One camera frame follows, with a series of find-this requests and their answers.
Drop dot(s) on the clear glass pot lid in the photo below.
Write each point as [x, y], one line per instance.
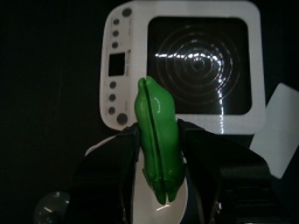
[51, 208]

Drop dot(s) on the white paper sheet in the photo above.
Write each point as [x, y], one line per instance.
[276, 131]

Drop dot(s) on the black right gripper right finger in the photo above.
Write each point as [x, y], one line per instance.
[218, 163]

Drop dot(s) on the white pot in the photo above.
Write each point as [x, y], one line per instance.
[155, 201]

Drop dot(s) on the green toy pea pod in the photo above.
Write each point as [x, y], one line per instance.
[159, 137]

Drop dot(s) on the white toy induction cooktop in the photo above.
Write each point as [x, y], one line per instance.
[183, 67]

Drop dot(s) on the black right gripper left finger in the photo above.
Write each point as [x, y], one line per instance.
[107, 175]

